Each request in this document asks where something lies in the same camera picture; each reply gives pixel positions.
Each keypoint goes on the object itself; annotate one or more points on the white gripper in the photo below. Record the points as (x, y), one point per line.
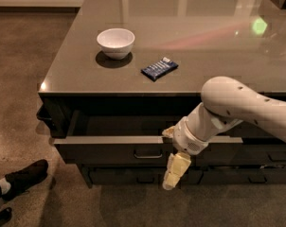
(186, 140)

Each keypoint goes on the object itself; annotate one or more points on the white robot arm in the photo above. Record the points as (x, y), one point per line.
(225, 103)

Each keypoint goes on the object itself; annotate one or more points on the dark metal drawer cabinet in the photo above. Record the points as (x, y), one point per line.
(241, 39)

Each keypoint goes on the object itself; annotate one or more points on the blue snack packet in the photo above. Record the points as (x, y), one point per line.
(159, 69)

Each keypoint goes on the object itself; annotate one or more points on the white ceramic bowl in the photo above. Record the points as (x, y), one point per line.
(116, 43)

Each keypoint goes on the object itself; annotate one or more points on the black shoe with white sock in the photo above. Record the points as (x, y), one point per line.
(18, 182)

